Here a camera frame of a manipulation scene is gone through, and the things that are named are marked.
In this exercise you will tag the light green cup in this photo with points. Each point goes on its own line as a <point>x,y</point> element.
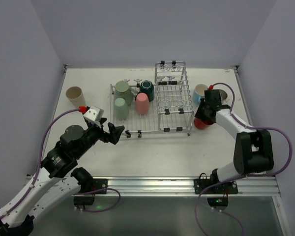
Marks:
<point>121,109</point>

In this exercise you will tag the light blue mug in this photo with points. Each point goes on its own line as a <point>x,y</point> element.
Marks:
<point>199,93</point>

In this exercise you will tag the pink cup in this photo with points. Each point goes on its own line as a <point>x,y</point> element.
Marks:
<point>142,104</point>

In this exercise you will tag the dark teal mug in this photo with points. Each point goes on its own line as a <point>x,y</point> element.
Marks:
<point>148,88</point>

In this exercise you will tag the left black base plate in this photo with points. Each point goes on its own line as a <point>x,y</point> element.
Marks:
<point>99,183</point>

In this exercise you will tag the cream brown cup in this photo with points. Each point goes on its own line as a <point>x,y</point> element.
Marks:
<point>223,95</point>

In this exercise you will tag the aluminium mounting rail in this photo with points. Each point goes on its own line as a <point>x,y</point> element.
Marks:
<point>149,187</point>

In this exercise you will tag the sage green mug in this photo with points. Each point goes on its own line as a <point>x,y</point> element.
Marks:
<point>123,90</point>

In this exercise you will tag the controller box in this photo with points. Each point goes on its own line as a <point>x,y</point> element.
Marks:
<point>219,203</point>
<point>83,201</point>

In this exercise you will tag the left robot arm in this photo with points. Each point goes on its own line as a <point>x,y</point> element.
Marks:
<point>58,177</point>

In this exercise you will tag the left controller box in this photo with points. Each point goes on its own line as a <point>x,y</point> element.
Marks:
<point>83,201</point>

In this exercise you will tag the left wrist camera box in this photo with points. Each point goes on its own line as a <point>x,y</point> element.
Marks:
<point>94,115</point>

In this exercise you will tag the silver wire dish rack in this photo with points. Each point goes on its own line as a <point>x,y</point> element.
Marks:
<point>170,111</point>

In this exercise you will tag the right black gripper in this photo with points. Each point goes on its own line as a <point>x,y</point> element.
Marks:
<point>204,114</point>

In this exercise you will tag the tall beige cup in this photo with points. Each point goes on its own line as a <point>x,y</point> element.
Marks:
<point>75,96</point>

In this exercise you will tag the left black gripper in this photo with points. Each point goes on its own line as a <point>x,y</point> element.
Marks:
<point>104,133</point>

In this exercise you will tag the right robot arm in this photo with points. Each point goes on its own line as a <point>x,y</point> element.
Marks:
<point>253,148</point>

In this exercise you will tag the red mug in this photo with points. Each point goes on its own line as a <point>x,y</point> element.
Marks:
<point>201,124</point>

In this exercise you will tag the right controller box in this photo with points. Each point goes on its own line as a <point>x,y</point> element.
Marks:
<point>219,203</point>

